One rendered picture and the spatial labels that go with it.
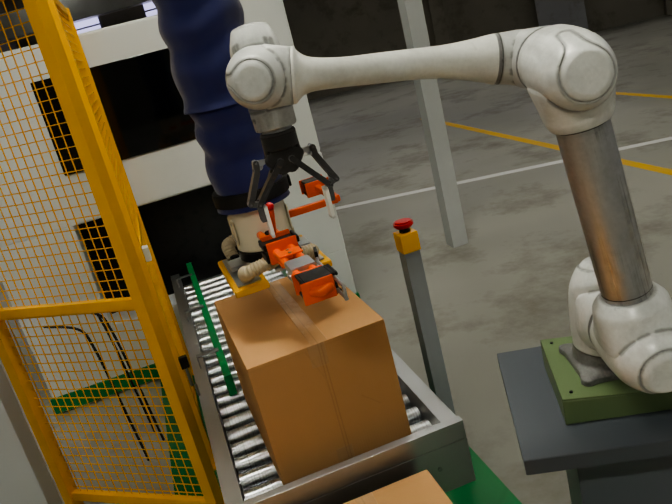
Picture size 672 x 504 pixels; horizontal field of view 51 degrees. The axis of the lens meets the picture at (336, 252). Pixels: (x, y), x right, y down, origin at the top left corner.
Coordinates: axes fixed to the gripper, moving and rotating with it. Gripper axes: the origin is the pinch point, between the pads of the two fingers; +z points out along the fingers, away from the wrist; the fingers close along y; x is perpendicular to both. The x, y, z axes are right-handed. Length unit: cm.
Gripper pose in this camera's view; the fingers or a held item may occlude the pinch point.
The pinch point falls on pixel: (301, 221)
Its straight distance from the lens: 150.9
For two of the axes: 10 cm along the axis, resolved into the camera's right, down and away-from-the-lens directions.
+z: 2.4, 9.2, 3.1
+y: -9.3, 3.1, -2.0
